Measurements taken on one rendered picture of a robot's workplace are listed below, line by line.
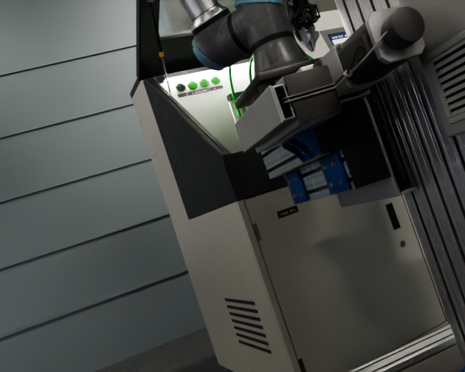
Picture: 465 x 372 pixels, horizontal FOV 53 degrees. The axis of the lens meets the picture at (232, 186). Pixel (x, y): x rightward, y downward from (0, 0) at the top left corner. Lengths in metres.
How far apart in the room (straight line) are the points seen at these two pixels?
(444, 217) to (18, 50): 3.43
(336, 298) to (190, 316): 2.10
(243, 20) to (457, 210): 0.67
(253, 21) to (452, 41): 0.53
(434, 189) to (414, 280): 0.92
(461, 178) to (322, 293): 0.84
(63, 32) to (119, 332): 2.30
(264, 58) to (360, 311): 1.00
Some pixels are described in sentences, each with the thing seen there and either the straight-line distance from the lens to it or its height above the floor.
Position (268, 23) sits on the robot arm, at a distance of 1.21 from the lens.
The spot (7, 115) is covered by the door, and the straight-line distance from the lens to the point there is 3.84.
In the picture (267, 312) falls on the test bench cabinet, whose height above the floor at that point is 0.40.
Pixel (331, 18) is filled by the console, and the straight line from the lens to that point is 2.50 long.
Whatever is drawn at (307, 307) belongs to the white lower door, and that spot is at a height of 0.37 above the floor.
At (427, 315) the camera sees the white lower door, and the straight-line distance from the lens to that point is 1.99.
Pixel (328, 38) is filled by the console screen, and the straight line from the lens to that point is 2.39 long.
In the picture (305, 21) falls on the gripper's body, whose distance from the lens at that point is 1.82.
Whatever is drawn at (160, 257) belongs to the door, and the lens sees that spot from 3.63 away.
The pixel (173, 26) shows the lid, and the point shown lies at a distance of 2.13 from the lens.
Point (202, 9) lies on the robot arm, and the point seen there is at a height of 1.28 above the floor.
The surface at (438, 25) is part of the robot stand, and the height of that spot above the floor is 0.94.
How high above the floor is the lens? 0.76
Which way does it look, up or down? 3 degrees up
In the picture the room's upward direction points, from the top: 19 degrees counter-clockwise
